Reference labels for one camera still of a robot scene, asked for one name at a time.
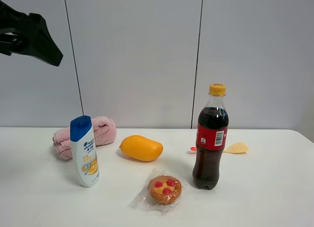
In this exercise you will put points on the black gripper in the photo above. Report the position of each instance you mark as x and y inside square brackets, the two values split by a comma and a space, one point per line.
[36, 40]

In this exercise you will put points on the white blue shampoo bottle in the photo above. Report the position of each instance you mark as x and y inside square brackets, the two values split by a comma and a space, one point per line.
[83, 149]

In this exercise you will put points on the yellow mango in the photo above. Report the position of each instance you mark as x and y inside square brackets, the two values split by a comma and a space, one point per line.
[141, 148]

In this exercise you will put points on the wrapped raspberry tart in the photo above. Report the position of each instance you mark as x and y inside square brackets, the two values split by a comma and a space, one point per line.
[161, 192]

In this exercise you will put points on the rolled pink towel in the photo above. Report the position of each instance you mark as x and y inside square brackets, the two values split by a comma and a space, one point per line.
[104, 133]

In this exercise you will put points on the yellow cheese slice toy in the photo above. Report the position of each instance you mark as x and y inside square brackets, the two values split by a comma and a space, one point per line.
[237, 148]

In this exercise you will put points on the cola bottle yellow cap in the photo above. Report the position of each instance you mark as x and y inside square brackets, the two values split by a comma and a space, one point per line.
[212, 127]

